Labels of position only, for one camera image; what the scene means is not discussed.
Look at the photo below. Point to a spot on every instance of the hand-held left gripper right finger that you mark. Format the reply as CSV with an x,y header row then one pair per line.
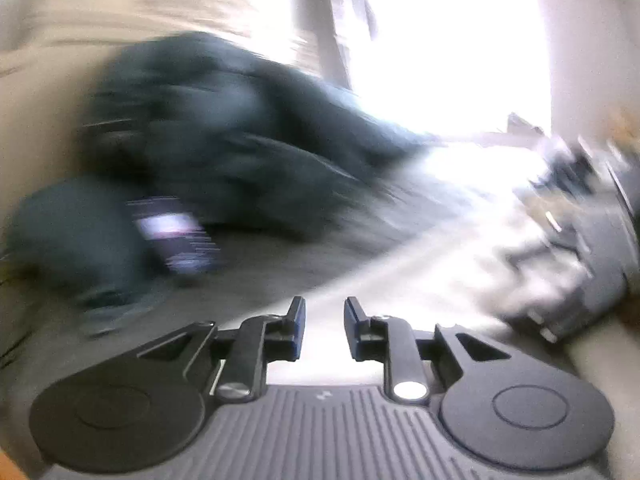
x,y
352,330

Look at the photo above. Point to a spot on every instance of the blue book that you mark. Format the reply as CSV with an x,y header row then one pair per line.
x,y
175,235

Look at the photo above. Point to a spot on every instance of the teal duvet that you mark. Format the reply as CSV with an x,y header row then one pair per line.
x,y
225,125

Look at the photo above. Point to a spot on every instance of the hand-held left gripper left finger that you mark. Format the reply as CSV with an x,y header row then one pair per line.
x,y
298,325

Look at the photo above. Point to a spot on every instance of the cream carved headboard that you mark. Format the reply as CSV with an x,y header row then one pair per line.
x,y
100,5

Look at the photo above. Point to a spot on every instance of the teal pillow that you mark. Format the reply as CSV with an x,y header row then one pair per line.
x,y
65,240

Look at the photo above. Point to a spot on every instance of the grey curtain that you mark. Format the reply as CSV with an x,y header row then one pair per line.
x,y
325,20

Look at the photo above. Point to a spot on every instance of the cream white towel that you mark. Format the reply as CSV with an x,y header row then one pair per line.
x,y
425,260

